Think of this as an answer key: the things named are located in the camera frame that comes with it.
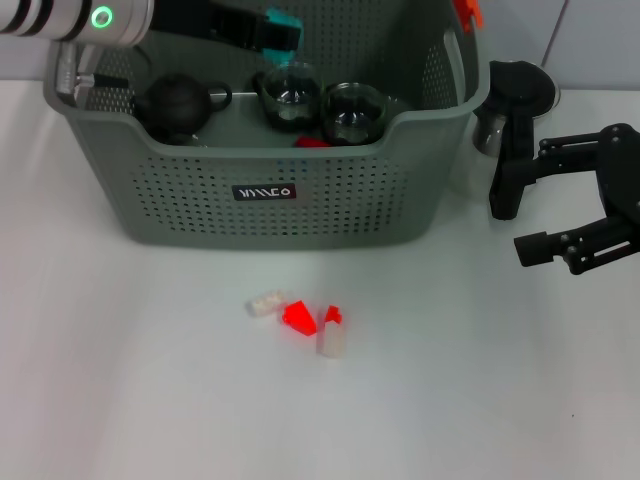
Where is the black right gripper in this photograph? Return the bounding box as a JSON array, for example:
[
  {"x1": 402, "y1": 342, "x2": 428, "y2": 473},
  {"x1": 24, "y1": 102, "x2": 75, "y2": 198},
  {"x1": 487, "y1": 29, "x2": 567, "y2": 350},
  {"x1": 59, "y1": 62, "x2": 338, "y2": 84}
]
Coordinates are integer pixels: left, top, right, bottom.
[{"x1": 499, "y1": 122, "x2": 640, "y2": 277}]

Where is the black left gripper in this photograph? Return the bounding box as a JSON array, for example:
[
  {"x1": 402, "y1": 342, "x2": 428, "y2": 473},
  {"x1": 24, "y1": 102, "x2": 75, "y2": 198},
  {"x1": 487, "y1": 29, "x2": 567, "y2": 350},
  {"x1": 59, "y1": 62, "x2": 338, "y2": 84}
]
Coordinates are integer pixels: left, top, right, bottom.
[{"x1": 149, "y1": 0, "x2": 304, "y2": 54}]

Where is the teal square block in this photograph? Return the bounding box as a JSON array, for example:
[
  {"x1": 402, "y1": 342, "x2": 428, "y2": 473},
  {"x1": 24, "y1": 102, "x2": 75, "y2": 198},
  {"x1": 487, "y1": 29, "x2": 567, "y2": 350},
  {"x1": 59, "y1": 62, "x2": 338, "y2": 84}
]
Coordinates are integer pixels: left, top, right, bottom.
[{"x1": 262, "y1": 7, "x2": 305, "y2": 64}]

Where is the glass teapot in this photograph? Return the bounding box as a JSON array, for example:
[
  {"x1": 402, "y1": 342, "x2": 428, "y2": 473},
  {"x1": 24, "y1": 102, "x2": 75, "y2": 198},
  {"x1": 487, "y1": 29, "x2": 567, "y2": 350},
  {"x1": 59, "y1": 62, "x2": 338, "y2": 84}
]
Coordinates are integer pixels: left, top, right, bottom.
[
  {"x1": 319, "y1": 87, "x2": 389, "y2": 148},
  {"x1": 251, "y1": 60, "x2": 327, "y2": 133}
]

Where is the glass jar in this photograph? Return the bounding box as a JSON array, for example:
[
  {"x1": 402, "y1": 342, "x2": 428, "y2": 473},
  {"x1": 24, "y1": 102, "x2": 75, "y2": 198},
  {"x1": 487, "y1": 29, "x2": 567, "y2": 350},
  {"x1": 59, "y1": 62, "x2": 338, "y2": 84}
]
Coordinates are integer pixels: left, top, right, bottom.
[{"x1": 322, "y1": 82, "x2": 387, "y2": 132}]

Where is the dark red long block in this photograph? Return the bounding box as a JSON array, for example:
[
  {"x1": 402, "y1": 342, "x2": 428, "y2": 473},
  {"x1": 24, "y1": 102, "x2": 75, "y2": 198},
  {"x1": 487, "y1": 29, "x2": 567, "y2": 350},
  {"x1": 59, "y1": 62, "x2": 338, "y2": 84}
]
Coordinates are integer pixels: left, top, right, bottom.
[{"x1": 292, "y1": 134, "x2": 334, "y2": 149}]

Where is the white small block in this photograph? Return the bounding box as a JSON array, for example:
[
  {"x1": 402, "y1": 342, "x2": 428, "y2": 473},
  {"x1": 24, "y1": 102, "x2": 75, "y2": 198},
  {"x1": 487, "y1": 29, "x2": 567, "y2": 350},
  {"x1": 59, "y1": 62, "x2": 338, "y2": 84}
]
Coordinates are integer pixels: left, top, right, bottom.
[{"x1": 316, "y1": 322, "x2": 348, "y2": 359}]

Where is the translucent white pink block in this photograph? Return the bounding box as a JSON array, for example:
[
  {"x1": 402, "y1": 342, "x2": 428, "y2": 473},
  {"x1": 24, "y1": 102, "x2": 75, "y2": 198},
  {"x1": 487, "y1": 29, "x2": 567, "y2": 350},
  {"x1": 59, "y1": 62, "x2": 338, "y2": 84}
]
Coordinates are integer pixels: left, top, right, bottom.
[{"x1": 244, "y1": 288, "x2": 287, "y2": 319}]

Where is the orange red sloped block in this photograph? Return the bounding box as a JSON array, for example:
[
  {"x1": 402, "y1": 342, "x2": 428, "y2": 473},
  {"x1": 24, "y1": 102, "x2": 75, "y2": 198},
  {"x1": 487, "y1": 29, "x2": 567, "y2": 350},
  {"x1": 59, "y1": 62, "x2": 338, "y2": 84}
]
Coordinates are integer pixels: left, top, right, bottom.
[{"x1": 280, "y1": 299, "x2": 319, "y2": 337}]

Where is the grey perforated plastic storage basket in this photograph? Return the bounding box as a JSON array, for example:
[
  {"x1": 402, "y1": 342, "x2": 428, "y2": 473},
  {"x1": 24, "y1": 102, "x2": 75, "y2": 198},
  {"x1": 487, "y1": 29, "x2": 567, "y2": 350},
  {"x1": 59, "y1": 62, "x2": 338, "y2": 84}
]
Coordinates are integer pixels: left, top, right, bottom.
[{"x1": 43, "y1": 0, "x2": 491, "y2": 251}]

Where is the black ceramic teapot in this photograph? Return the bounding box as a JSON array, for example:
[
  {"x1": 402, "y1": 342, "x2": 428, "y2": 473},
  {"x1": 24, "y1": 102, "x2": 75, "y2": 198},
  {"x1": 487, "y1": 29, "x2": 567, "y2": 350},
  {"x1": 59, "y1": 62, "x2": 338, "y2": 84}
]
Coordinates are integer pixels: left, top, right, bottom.
[{"x1": 130, "y1": 72, "x2": 234, "y2": 146}]

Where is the glass kettle with black handle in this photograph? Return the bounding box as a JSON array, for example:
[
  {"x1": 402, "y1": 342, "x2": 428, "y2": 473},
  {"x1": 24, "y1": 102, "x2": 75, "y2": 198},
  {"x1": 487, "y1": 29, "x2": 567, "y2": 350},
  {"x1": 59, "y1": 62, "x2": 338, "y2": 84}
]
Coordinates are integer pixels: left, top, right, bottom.
[{"x1": 448, "y1": 59, "x2": 562, "y2": 222}]

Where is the left gripper cable with connector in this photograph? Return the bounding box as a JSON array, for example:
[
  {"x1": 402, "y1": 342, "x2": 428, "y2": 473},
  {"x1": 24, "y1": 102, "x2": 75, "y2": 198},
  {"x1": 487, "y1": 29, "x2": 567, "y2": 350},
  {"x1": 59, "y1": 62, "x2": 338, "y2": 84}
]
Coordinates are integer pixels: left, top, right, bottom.
[{"x1": 53, "y1": 42, "x2": 132, "y2": 99}]

